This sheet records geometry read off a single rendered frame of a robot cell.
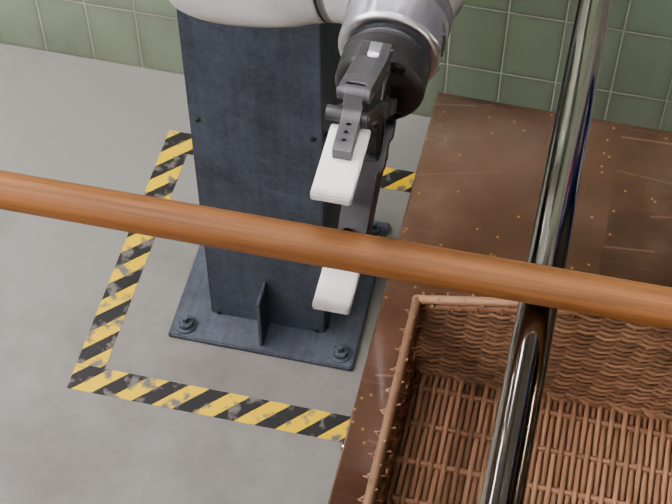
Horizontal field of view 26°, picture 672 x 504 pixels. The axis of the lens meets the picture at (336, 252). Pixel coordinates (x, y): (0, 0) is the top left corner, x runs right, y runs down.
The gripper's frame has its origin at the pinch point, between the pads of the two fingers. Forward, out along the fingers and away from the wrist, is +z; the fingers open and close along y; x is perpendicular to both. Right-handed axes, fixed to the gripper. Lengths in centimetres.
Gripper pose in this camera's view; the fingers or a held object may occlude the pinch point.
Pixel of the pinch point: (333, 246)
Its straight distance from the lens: 109.6
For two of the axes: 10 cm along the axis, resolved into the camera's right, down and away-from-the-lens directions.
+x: -9.8, -1.8, 1.3
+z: -2.2, 7.8, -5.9
